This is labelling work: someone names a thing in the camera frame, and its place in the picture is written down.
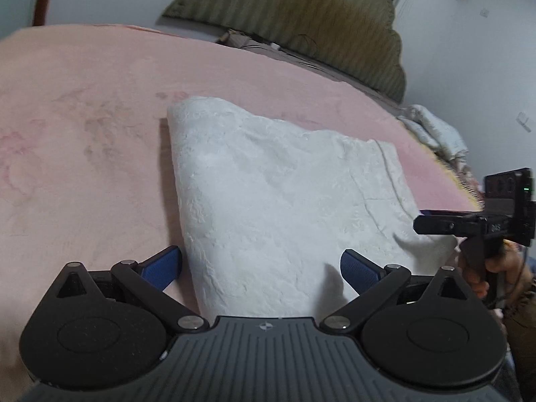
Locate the olive padded headboard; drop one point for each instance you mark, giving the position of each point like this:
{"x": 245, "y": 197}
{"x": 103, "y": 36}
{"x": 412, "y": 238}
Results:
{"x": 318, "y": 16}

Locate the person's right hand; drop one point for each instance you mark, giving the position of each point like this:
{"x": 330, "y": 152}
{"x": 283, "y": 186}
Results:
{"x": 500, "y": 261}

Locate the pink bed blanket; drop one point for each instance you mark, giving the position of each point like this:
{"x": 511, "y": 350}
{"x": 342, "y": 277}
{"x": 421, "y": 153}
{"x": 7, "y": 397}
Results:
{"x": 83, "y": 134}

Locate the person's right forearm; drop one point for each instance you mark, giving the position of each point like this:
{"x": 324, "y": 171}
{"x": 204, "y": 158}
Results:
{"x": 521, "y": 343}

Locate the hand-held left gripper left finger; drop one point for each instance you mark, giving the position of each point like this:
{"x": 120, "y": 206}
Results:
{"x": 161, "y": 269}

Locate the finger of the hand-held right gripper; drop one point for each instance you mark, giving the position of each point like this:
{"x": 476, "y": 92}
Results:
{"x": 435, "y": 224}

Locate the white pants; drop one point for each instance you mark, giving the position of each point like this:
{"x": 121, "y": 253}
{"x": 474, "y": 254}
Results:
{"x": 284, "y": 201}

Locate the white bundled cloth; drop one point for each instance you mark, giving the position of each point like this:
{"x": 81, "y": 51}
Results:
{"x": 439, "y": 142}

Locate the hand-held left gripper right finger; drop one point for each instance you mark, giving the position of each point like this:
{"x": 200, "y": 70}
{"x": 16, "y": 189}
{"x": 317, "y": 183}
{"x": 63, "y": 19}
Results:
{"x": 359, "y": 270}

